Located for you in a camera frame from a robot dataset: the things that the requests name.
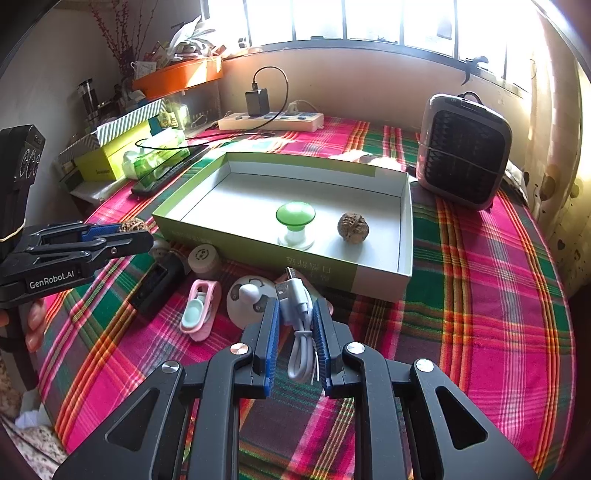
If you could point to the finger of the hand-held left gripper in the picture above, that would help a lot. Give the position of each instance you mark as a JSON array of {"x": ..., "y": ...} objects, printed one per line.
[
  {"x": 129, "y": 243},
  {"x": 99, "y": 230}
]

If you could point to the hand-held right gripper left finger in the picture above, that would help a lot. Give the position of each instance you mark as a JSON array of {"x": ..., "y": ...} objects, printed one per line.
[{"x": 272, "y": 341}]

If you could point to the white power strip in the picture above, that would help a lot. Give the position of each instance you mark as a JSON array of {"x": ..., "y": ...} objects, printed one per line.
[{"x": 272, "y": 121}]

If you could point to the white plastic bag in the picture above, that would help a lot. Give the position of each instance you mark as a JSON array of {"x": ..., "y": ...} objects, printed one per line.
[{"x": 189, "y": 37}]

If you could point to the pink and teal clip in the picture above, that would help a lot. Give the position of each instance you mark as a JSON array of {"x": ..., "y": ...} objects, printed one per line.
[{"x": 198, "y": 318}]

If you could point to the glass jar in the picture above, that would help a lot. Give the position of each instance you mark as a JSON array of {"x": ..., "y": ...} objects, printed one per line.
[{"x": 88, "y": 99}]

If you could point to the black window hook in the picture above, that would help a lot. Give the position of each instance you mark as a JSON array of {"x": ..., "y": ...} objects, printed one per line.
[{"x": 475, "y": 62}]

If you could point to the black battery case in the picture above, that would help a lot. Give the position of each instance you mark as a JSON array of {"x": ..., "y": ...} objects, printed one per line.
[{"x": 154, "y": 286}]

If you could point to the dark mauve portable speaker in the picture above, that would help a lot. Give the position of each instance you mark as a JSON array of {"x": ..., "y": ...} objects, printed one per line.
[{"x": 464, "y": 150}]

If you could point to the black charger adapter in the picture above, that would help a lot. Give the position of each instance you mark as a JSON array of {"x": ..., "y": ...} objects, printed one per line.
[{"x": 257, "y": 102}]

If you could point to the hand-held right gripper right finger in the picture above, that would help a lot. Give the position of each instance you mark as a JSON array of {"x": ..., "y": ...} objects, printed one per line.
[{"x": 323, "y": 341}]

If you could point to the striped box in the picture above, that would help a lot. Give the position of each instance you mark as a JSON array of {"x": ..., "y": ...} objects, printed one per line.
[{"x": 124, "y": 121}]

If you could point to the white round mini device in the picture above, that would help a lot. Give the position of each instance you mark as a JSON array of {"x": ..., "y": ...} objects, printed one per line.
[{"x": 244, "y": 295}]

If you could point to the beige round case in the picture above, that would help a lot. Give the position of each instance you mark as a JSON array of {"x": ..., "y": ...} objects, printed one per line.
[{"x": 203, "y": 258}]

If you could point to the small white round object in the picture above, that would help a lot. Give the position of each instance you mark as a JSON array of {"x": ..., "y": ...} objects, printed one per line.
[{"x": 159, "y": 249}]

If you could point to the brown walnut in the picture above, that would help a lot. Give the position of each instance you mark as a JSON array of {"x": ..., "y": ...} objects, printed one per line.
[
  {"x": 351, "y": 226},
  {"x": 131, "y": 226}
]

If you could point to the heart-patterned curtain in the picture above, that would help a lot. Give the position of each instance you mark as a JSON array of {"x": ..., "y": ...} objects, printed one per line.
[{"x": 554, "y": 184}]

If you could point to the plaid tablecloth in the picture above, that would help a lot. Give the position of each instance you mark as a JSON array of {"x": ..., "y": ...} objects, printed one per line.
[{"x": 485, "y": 300}]

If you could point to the green and white cardboard box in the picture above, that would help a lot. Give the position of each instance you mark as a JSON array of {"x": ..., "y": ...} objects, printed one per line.
[{"x": 258, "y": 198}]

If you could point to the orange shelf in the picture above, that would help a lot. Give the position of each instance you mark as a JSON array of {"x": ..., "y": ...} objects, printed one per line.
[{"x": 178, "y": 76}]

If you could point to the white plug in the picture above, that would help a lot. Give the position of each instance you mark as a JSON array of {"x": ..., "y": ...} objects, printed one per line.
[{"x": 293, "y": 110}]

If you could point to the green mushroom-shaped suction holder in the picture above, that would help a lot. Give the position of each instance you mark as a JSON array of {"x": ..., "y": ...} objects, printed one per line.
[{"x": 295, "y": 217}]

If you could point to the green tissue pack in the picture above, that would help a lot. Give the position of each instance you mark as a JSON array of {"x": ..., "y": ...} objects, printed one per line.
[{"x": 157, "y": 157}]

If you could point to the dried red branches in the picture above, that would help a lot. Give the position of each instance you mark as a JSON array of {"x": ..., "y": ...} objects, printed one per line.
[{"x": 117, "y": 41}]

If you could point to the barred window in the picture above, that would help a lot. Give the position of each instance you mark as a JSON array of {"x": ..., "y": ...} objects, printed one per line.
[{"x": 369, "y": 23}]

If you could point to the floral patterned fabric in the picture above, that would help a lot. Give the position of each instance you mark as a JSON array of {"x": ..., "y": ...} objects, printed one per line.
[{"x": 27, "y": 443}]

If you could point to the yellow-green box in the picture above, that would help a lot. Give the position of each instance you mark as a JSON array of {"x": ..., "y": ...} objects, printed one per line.
[{"x": 104, "y": 161}]

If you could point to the person's left hand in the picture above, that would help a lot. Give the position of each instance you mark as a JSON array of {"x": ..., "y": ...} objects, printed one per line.
[{"x": 36, "y": 325}]

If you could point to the black smartphone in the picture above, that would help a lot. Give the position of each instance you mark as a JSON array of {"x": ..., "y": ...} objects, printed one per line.
[{"x": 168, "y": 173}]

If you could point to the small green packet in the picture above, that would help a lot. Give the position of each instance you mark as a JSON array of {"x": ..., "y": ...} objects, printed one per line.
[{"x": 173, "y": 117}]

